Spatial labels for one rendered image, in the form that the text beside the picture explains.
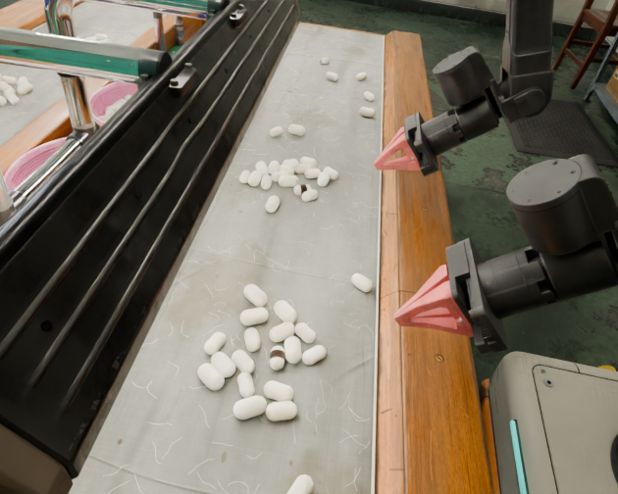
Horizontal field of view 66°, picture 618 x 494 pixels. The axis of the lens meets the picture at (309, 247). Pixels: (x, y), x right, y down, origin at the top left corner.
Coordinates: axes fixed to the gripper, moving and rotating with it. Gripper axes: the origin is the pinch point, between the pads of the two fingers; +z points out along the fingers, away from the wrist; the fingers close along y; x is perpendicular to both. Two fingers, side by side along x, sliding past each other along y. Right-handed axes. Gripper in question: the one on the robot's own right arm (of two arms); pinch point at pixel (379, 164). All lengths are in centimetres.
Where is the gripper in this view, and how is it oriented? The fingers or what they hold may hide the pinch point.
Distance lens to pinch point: 83.7
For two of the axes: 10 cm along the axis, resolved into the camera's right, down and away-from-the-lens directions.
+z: -8.2, 3.5, 4.6
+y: -1.3, 6.6, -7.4
